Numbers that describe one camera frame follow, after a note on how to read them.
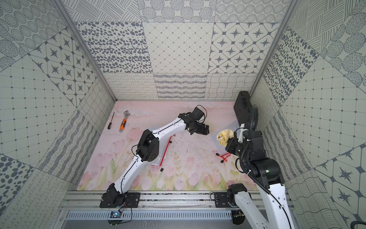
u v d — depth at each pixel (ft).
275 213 1.23
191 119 2.47
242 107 3.22
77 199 2.48
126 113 3.64
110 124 3.42
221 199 2.41
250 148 1.47
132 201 2.41
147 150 2.04
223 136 2.07
